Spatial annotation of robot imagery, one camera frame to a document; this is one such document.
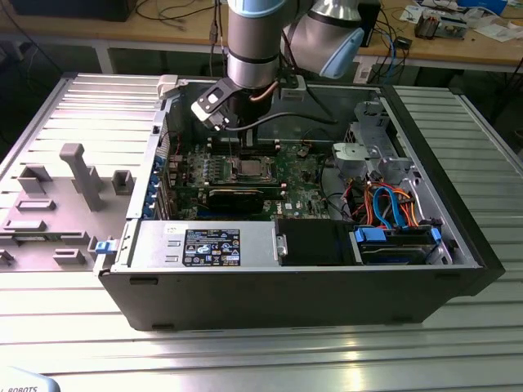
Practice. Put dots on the wooden workbench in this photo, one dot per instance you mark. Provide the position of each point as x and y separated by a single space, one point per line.
122 30

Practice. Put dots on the copper finned cooler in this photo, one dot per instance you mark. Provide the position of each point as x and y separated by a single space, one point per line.
427 26

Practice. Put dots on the white paper sheets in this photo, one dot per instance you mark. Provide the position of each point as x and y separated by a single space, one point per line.
496 32

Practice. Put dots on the black open PC case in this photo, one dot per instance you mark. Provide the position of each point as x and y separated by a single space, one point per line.
265 298

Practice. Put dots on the small open metal drive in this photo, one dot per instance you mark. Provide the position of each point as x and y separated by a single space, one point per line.
453 28

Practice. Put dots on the black graphics card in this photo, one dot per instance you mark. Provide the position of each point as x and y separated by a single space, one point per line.
235 202

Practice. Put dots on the CPU socket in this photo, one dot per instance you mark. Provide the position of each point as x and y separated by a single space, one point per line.
233 178

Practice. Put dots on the blue plastic latch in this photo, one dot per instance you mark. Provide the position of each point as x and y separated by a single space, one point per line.
104 248

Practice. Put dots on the green motherboard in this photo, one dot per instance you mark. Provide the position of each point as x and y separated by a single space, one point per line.
302 192

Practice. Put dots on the silver power supply unit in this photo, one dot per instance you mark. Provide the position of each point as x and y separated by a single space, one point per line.
253 245

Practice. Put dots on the silver CPU chip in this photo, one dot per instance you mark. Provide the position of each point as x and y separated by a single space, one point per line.
250 166

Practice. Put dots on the round coin battery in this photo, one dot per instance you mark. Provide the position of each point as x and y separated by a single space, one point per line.
302 152

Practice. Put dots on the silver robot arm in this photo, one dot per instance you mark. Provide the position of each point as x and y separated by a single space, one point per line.
253 41

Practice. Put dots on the small wrist camera box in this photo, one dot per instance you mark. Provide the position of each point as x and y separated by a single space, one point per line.
293 94

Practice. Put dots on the grey parts rack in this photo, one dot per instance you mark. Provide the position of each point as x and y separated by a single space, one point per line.
61 212

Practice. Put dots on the black equipment box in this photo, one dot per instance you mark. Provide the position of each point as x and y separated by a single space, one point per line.
69 10

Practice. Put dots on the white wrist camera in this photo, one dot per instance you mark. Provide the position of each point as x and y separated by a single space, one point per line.
210 102

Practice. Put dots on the silver metal drive cage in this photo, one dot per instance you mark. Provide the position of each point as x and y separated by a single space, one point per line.
355 157

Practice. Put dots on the small black power adapter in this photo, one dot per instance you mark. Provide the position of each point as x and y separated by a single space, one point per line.
403 43

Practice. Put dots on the black RAM slot bank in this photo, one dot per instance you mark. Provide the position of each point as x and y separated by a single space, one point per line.
222 148
229 186

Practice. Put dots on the hard disk in blue carrier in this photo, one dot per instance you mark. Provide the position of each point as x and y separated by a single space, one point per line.
392 255

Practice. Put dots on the pale teach pendant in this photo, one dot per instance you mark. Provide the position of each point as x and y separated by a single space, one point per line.
24 384

